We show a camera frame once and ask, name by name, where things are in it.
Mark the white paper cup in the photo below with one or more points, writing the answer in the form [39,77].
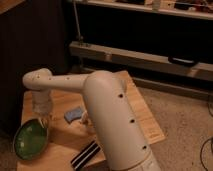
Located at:
[85,121]

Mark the black case handle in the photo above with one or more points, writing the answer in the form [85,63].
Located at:
[182,62]

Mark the green ceramic bowl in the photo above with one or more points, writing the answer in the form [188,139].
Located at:
[30,140]

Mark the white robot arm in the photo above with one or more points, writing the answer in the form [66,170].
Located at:
[104,93]

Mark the wooden shelf with clutter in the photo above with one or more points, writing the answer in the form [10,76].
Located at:
[153,7]

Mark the long grey case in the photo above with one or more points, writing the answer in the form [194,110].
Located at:
[140,60]

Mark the metal vertical rod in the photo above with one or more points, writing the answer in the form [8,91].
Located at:
[79,36]

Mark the black white striped block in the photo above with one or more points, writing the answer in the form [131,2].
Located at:
[82,158]

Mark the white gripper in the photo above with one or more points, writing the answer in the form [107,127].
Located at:
[42,105]

